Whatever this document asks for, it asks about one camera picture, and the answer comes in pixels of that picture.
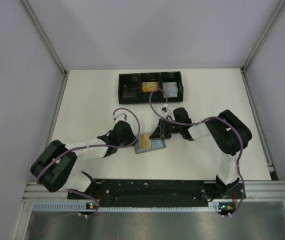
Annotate grey card holder wallet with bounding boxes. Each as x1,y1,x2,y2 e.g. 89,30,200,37
134,133,166,154

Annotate gold credit card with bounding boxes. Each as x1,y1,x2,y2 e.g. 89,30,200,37
139,133,152,150

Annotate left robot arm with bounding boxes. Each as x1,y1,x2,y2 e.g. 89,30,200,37
30,120,139,193

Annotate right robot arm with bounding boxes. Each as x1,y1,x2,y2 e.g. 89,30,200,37
150,107,252,201

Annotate silver cards in bin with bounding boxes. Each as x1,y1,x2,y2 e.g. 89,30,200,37
163,82,179,98

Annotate dark cards in bin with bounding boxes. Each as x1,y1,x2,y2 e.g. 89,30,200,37
122,85,139,99

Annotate gold cards in bin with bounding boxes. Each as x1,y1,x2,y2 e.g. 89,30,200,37
141,81,159,93

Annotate black right storage bin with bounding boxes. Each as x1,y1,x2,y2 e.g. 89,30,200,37
160,71,184,103

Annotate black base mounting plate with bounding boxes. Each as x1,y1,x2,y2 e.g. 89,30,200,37
67,178,246,208

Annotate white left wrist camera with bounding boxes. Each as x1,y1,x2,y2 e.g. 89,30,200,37
112,113,128,124

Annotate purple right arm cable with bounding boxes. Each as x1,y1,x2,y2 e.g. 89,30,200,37
148,88,246,217

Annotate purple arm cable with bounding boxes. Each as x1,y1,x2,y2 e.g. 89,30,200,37
148,88,246,217
36,107,141,218

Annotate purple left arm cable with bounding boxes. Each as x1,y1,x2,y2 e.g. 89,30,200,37
36,107,141,218

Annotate grey slotted cable duct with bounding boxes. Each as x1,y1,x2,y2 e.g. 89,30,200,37
33,202,226,213

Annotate aluminium front frame rail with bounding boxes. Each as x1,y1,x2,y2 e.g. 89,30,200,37
22,180,285,202

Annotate aluminium right frame post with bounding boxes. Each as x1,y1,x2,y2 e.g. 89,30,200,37
241,0,285,73

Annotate aluminium frame post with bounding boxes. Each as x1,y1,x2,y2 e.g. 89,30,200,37
241,0,285,73
19,0,68,76

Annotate aluminium left frame post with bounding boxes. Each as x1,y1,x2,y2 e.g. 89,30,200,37
19,0,68,76

